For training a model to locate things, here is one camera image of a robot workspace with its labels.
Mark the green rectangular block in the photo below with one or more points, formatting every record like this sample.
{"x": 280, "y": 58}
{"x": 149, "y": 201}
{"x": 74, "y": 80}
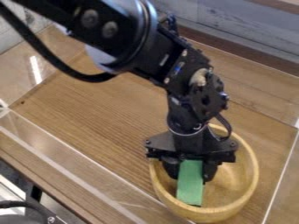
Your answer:
{"x": 189, "y": 183}

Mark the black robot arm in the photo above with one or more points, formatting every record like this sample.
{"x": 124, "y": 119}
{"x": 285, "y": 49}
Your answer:
{"x": 128, "y": 40}

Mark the brown wooden bowl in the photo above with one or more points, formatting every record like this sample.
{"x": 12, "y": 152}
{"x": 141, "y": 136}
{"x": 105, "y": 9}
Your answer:
{"x": 225, "y": 194}

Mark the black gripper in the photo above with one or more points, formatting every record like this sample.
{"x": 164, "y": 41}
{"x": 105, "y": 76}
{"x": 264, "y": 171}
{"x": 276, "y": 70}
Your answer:
{"x": 192, "y": 144}

